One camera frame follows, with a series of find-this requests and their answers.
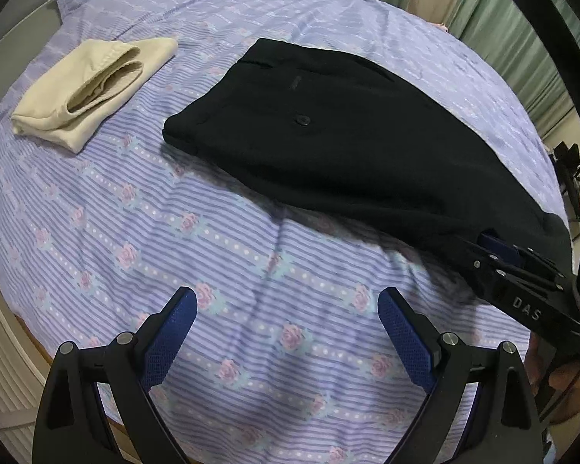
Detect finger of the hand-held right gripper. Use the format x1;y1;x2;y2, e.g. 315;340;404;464
445;232;520;283
515;246;572;287

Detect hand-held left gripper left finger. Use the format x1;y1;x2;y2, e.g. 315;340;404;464
31;286;199;464

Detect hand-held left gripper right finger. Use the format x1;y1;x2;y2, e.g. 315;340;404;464
377;286;547;464

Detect black pants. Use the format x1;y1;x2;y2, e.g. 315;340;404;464
163;37;573;281

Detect beige folded pants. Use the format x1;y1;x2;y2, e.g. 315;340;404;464
10;37;179;155

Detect person's right hand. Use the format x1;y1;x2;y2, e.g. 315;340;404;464
527;333;580;421

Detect black metal rack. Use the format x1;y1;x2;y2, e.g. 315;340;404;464
548;139;580;242

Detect purple floral bedsheet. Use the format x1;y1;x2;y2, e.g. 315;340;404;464
0;0;568;464

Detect white ribbed panel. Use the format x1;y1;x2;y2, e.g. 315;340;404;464
0;261;59;450

